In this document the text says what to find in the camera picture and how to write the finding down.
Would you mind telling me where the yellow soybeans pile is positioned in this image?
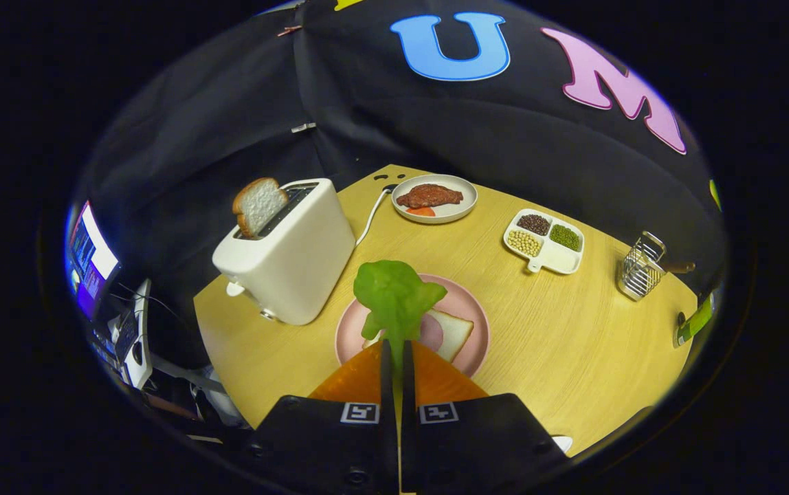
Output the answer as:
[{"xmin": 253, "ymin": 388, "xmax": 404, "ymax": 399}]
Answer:
[{"xmin": 507, "ymin": 230, "xmax": 543, "ymax": 258}]

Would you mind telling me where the green drink bottle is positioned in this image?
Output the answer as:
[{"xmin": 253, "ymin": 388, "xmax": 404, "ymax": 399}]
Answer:
[{"xmin": 673, "ymin": 292, "xmax": 715, "ymax": 348}]

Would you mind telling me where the bread slice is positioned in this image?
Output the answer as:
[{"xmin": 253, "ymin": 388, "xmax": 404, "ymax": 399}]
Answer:
[
  {"xmin": 232, "ymin": 177, "xmax": 289, "ymax": 239},
  {"xmin": 364, "ymin": 308, "xmax": 475, "ymax": 364}
]

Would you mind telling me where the pink plate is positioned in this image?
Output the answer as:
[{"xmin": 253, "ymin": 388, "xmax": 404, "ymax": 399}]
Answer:
[{"xmin": 335, "ymin": 274, "xmax": 491, "ymax": 379}]

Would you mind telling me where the white device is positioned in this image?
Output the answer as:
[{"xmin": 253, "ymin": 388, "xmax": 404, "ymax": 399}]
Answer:
[{"xmin": 109, "ymin": 278, "xmax": 155, "ymax": 391}]

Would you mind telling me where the grey round plate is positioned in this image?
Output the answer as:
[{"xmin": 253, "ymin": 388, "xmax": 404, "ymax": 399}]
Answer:
[{"xmin": 391, "ymin": 174, "xmax": 478, "ymax": 225}]

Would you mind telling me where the green beans pile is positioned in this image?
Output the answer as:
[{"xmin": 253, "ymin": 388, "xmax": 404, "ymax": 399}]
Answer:
[{"xmin": 550, "ymin": 224, "xmax": 582, "ymax": 252}]

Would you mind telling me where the white divided dish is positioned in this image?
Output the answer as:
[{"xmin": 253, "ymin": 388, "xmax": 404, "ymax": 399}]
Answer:
[{"xmin": 502, "ymin": 208, "xmax": 585, "ymax": 275}]

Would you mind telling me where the green lettuce leaf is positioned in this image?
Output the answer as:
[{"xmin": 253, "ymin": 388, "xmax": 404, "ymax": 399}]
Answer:
[{"xmin": 353, "ymin": 260, "xmax": 448, "ymax": 372}]

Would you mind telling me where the white power cord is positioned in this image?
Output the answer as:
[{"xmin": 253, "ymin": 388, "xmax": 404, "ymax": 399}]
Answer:
[{"xmin": 355, "ymin": 184, "xmax": 399, "ymax": 247}]

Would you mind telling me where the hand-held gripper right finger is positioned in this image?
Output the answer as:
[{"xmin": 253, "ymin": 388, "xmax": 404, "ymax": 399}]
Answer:
[{"xmin": 401, "ymin": 339, "xmax": 570, "ymax": 495}]

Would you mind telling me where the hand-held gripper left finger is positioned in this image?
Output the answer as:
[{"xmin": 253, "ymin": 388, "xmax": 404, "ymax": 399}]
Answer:
[{"xmin": 247, "ymin": 339, "xmax": 399, "ymax": 495}]

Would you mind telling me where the brown meat steak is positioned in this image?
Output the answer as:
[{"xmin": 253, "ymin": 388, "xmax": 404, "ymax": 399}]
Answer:
[{"xmin": 396, "ymin": 184, "xmax": 465, "ymax": 209}]

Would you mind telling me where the black backdrop cloth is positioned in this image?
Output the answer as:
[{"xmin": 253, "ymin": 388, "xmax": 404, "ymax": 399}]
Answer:
[{"xmin": 82, "ymin": 0, "xmax": 729, "ymax": 303}]

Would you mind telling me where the metal wire holder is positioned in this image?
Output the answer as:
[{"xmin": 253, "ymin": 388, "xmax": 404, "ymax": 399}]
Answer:
[{"xmin": 617, "ymin": 231, "xmax": 667, "ymax": 302}]

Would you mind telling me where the computer monitor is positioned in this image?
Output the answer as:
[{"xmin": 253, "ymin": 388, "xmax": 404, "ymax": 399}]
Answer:
[{"xmin": 65, "ymin": 201, "xmax": 120, "ymax": 320}]

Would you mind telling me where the white toaster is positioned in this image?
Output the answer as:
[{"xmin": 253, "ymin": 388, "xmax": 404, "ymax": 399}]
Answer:
[{"xmin": 212, "ymin": 177, "xmax": 356, "ymax": 326}]

